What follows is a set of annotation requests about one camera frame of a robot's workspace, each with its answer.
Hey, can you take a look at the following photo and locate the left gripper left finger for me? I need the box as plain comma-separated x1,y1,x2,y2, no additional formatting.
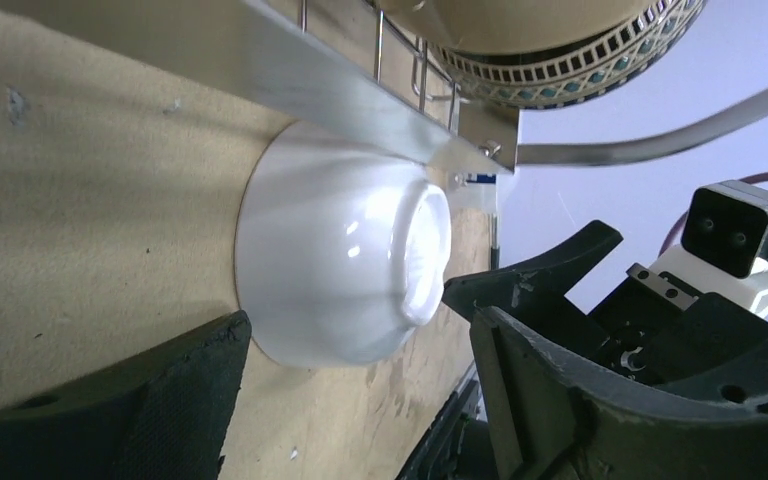
0,311,251,479

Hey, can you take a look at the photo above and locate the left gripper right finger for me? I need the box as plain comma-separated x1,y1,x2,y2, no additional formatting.
470,307,768,479

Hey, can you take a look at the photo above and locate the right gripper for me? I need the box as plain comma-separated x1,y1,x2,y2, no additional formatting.
442,220,768,388

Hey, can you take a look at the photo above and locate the plain white bowl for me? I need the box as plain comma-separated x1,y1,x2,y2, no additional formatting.
234,121,452,368

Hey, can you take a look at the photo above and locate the beige speckled bowl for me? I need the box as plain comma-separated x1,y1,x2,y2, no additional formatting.
374,0,651,55

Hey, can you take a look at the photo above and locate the steel two-tier dish rack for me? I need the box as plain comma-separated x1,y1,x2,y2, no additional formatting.
0,0,768,177

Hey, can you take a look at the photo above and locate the clear plastic screw box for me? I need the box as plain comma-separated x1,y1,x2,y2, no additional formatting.
446,173,498,215

